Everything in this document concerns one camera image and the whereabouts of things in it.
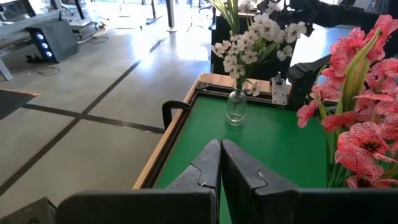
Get grey background desk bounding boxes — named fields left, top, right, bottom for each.
left=0, top=9, right=63, bottom=82

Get clear ribbed glass vase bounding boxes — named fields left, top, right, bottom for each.
left=226, top=88, right=248, bottom=127

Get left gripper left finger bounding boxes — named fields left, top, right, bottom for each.
left=55, top=139, right=221, bottom=224

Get dark floor mat brown edge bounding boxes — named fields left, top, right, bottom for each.
left=0, top=88, right=39, bottom=121

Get white artificial flower spray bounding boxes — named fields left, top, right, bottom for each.
left=208, top=0, right=280, bottom=35
left=211, top=12, right=308, bottom=98

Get black vertical post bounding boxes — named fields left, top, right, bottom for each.
left=165, top=0, right=177, bottom=32

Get black curved handle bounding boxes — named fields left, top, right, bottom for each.
left=161, top=100, right=192, bottom=130

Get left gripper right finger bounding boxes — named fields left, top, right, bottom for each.
left=221, top=139, right=398, bottom=224

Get pink artificial flower spray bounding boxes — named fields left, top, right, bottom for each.
left=320, top=118, right=398, bottom=189
left=297, top=14, right=398, bottom=131

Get grey computer blue lights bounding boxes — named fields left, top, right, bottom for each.
left=26, top=19, right=79, bottom=63

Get silver metal bracket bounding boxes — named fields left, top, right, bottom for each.
left=270, top=71, right=289, bottom=106

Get green table mat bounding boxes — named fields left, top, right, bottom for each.
left=154, top=96, right=398, bottom=224

